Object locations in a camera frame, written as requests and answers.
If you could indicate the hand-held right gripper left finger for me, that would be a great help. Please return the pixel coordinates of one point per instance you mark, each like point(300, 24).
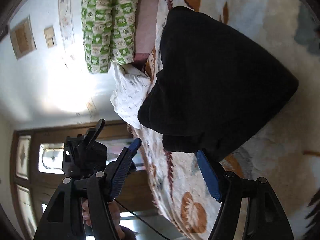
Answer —
point(121, 175)

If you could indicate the wooden door with glass panels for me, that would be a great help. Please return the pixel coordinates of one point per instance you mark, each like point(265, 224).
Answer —
point(47, 187)

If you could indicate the black pants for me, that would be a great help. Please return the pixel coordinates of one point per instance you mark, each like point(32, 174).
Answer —
point(212, 80)

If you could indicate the beige wall switch plate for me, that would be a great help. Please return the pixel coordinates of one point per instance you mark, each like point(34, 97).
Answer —
point(49, 37)

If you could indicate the green checked folded quilt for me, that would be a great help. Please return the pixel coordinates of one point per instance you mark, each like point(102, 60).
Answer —
point(100, 30)

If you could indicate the person's left hand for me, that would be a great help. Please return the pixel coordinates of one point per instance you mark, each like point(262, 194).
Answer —
point(115, 217)

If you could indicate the brown framed wall panel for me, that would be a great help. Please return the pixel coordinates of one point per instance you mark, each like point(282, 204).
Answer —
point(22, 37)

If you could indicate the white printed pillow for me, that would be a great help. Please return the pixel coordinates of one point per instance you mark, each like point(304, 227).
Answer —
point(130, 97)

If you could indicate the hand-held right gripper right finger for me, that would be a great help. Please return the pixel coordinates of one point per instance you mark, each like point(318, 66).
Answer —
point(208, 177)

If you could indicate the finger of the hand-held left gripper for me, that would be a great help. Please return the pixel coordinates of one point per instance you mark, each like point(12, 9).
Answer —
point(95, 132)

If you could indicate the leaf print fleece blanket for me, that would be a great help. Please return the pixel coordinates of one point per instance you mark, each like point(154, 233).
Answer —
point(262, 155)

